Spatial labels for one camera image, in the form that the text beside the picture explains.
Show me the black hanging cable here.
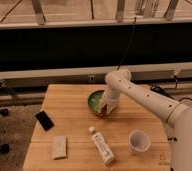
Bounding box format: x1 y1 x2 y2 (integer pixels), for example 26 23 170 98
116 16 138 71

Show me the white plastic cup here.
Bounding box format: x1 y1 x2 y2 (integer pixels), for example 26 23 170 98
128 129 150 155

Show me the beige sponge block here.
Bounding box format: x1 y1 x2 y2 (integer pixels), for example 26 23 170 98
52 136 67 160

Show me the black smartphone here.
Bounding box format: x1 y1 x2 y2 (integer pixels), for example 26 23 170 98
35 111 54 131

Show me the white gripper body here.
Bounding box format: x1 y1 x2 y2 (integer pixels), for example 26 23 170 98
99 89 120 113

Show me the white labelled bottle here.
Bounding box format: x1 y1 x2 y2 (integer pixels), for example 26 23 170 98
89 127 115 165

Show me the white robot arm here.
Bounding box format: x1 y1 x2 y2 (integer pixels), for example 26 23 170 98
99 69 192 171

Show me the green ceramic bowl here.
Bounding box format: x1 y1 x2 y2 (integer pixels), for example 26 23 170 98
87 90 104 118

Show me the black floor cable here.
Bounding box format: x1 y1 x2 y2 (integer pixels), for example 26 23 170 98
150 84 192 107

